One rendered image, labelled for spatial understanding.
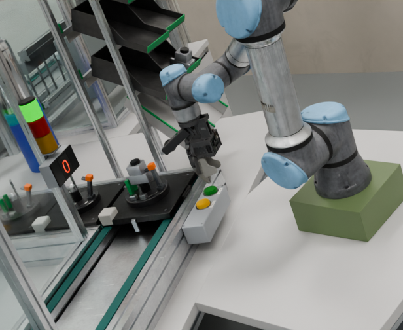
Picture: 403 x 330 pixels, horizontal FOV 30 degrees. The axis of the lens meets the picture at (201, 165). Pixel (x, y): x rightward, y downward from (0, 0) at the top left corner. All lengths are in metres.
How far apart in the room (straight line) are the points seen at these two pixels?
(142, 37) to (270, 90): 0.77
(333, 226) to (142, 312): 0.54
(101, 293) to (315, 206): 0.61
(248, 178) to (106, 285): 0.64
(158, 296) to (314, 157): 0.53
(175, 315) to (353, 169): 0.59
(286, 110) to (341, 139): 0.21
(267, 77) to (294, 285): 0.52
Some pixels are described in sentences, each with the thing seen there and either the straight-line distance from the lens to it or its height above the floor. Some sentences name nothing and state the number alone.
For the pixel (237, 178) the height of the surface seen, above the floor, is 0.86.
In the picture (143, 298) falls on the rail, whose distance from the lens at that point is 1.86.
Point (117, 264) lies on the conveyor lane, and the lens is 2.11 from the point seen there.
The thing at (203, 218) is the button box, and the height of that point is 0.96.
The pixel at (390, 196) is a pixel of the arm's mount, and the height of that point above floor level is 0.91.
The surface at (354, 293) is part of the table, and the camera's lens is 1.77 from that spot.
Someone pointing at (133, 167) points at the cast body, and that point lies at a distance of 2.22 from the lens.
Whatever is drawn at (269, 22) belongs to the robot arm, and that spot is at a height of 1.49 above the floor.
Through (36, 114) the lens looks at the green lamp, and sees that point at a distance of 2.05.
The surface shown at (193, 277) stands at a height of 0.86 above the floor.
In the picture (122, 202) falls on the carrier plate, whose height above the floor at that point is 0.97.
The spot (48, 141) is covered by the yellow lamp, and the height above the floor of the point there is 1.29.
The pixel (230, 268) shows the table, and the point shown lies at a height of 0.86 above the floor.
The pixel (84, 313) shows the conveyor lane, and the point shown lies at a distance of 1.98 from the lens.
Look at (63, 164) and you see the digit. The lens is 2.09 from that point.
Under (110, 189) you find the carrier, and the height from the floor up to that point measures 0.97.
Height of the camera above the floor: 1.92
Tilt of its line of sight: 24 degrees down
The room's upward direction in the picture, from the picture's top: 21 degrees counter-clockwise
